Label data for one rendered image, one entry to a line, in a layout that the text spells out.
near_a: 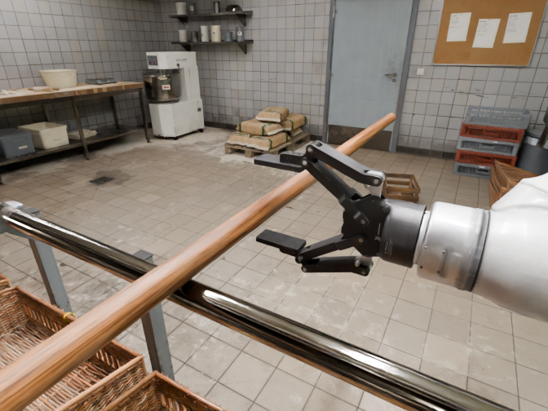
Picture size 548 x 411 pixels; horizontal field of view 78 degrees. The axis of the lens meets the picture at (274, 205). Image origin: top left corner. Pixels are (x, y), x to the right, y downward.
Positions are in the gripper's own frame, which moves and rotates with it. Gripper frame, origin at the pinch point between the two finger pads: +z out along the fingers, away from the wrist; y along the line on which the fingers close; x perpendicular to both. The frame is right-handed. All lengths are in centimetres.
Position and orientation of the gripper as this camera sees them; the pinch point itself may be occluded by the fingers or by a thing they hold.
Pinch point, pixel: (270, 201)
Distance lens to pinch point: 48.3
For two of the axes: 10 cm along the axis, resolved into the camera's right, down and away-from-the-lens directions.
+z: -8.7, -2.1, 4.5
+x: 5.0, -3.7, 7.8
